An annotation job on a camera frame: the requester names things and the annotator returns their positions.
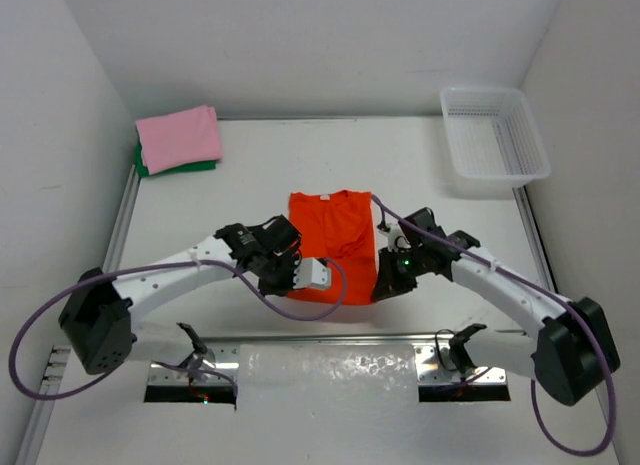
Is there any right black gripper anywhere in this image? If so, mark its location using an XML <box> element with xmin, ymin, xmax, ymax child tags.
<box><xmin>373</xmin><ymin>245</ymin><xmax>427</xmax><ymax>301</ymax></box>

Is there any orange t shirt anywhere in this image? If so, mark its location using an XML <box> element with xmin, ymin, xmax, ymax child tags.
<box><xmin>288</xmin><ymin>190</ymin><xmax>377</xmax><ymax>306</ymax></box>

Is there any pink t shirt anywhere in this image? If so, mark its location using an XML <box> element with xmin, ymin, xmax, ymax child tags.
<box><xmin>134</xmin><ymin>105</ymin><xmax>223</xmax><ymax>177</ymax></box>

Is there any green t shirt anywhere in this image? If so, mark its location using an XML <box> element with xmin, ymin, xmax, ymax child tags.
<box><xmin>132</xmin><ymin>143</ymin><xmax>221</xmax><ymax>179</ymax></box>

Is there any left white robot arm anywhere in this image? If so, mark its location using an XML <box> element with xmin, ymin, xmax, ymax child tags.
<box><xmin>59</xmin><ymin>215</ymin><xmax>301</xmax><ymax>375</ymax></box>

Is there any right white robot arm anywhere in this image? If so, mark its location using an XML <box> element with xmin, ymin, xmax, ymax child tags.
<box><xmin>371</xmin><ymin>208</ymin><xmax>621</xmax><ymax>406</ymax></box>

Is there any white front cover panel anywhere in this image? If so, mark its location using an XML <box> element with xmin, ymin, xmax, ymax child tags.
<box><xmin>38</xmin><ymin>345</ymin><xmax>605</xmax><ymax>464</ymax></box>

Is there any white plastic basket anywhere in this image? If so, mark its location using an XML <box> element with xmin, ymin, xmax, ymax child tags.
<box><xmin>439</xmin><ymin>86</ymin><xmax>551</xmax><ymax>195</ymax></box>

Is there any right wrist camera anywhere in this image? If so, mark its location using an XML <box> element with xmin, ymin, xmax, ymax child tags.
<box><xmin>379</xmin><ymin>206</ymin><xmax>447</xmax><ymax>251</ymax></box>

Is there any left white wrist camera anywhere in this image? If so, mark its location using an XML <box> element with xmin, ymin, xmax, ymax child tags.
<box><xmin>293</xmin><ymin>258</ymin><xmax>331</xmax><ymax>291</ymax></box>

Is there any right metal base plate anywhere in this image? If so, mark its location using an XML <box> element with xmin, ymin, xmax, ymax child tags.
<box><xmin>413</xmin><ymin>340</ymin><xmax>507</xmax><ymax>387</ymax></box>

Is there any metal base plate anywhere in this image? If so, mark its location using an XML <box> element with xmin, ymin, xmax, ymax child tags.
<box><xmin>413</xmin><ymin>340</ymin><xmax>507</xmax><ymax>387</ymax></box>
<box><xmin>147</xmin><ymin>342</ymin><xmax>240</xmax><ymax>388</ymax></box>

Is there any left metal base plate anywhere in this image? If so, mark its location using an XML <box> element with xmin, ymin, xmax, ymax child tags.
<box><xmin>147</xmin><ymin>342</ymin><xmax>240</xmax><ymax>388</ymax></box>

